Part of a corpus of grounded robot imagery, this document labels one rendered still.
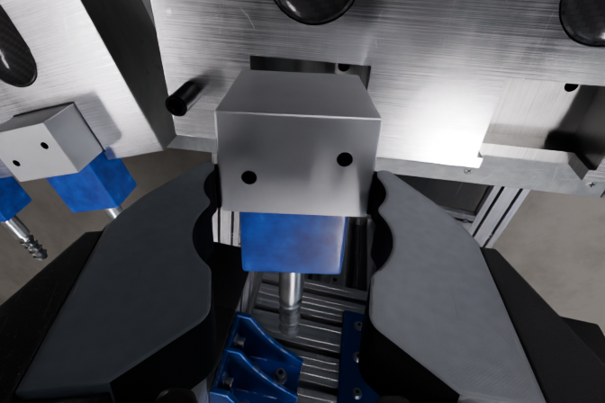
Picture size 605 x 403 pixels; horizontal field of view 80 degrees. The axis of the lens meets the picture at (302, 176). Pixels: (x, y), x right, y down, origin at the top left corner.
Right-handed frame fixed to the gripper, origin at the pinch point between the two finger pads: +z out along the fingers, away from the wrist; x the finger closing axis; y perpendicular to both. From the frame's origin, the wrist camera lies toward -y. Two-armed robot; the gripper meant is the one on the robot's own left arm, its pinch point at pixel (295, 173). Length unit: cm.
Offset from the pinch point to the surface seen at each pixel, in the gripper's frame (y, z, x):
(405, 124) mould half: -0.2, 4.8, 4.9
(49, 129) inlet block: 2.6, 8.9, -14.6
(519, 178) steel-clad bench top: 6.6, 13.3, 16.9
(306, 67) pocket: -1.9, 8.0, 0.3
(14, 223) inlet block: 13.5, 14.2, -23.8
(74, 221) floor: 95, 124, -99
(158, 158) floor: 55, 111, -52
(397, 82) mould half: -2.2, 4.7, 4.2
